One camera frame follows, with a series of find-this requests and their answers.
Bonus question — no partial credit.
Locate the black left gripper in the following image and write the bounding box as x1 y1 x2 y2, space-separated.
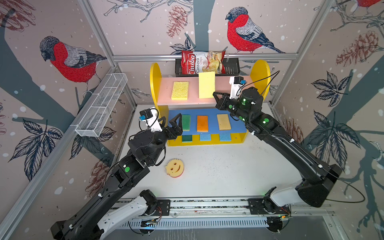
146 112 182 165

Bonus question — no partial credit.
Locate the dark green scrub sponge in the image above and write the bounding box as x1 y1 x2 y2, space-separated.
182 135 193 143

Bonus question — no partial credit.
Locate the light green scrub sponge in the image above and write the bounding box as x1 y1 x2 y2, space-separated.
182 115 191 132

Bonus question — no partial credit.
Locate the pale orange sponge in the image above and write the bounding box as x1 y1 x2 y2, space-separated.
217 114 232 131

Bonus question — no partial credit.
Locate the yellow sponge front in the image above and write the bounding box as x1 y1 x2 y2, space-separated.
199 72 216 99

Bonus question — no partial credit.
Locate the light blue sponge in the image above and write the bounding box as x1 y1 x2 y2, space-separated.
219 133 232 142
200 134 212 142

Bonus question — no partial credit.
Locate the yellow smiley face sponge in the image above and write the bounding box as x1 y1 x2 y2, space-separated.
166 159 184 178

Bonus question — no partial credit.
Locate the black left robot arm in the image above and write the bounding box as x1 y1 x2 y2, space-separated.
51 109 183 240

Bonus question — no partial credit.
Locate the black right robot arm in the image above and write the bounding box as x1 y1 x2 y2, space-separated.
213 87 342 208

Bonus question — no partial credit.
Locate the yellow shelf unit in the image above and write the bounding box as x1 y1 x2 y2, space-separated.
149 59 272 147

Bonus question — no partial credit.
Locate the red cassava chips bag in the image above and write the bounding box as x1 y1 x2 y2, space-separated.
181 51 226 75

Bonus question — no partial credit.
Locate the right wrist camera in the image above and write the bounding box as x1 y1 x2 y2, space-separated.
229 76 247 100

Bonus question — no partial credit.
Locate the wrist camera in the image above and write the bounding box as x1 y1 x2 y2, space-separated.
229 76 247 100
140 108 162 133

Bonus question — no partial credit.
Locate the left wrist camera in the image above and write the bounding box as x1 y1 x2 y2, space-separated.
140 108 162 133

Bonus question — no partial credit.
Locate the black wire basket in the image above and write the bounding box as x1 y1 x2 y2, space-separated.
175 58 240 77

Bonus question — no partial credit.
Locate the white mesh wall basket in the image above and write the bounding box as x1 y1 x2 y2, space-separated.
75 73 128 138

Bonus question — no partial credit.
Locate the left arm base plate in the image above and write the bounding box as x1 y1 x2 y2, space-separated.
140 200 171 217

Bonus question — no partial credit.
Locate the aluminium front rail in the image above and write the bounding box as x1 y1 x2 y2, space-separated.
86 194 334 217

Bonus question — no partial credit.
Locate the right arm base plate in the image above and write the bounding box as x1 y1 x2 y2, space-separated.
247 199 291 216

